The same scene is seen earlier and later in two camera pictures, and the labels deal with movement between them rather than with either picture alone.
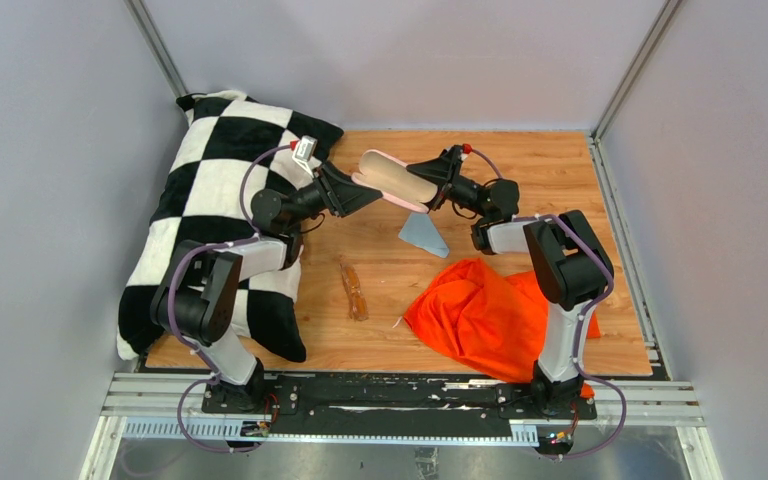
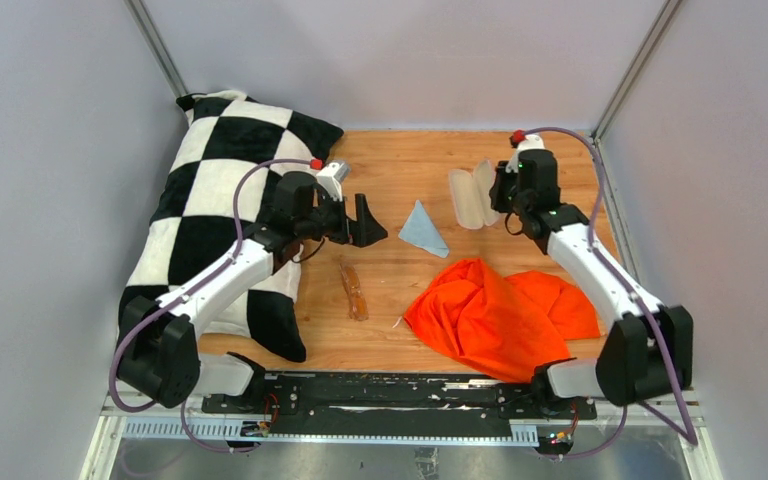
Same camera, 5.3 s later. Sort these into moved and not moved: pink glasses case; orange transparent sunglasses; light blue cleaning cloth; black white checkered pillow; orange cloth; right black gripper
Moved: pink glasses case; right black gripper
Not moved: black white checkered pillow; orange cloth; orange transparent sunglasses; light blue cleaning cloth
